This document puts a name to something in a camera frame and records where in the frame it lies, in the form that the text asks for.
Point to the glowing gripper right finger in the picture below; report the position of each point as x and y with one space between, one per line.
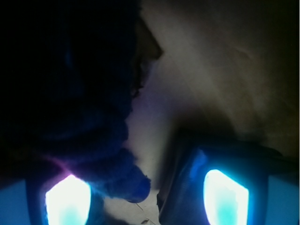
216 181

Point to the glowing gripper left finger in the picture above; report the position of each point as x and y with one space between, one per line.
58 197

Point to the brown paper bag bin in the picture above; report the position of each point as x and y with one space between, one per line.
228 68

